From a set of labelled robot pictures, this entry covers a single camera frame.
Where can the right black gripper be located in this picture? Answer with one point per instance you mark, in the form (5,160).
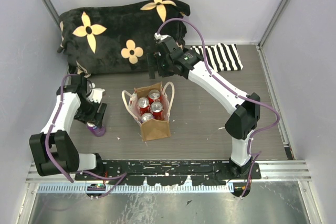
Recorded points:
(155,59)

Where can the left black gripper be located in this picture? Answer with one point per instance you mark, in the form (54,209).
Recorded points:
(95,117)

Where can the purple soda can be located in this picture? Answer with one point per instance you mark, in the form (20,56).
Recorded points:
(146,117)
(95,130)

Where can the red cola can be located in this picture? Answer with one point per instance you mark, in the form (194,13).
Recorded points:
(154,96)
(157,111)
(143,105)

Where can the brown canvas bag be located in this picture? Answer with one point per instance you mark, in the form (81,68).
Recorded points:
(152,129)

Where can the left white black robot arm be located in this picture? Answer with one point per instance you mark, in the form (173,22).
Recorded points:
(53,151)

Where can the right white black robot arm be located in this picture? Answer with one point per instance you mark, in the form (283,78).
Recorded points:
(243,109)

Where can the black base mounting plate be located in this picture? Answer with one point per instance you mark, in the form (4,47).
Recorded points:
(169,173)

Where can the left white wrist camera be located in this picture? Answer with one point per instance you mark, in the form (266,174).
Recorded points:
(96,95)

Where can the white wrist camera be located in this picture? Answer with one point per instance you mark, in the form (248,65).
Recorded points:
(158,37)
(96,95)

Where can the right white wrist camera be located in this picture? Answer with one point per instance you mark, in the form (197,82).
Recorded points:
(158,37)

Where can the white slotted cable duct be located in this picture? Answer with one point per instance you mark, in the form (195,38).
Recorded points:
(123,189)

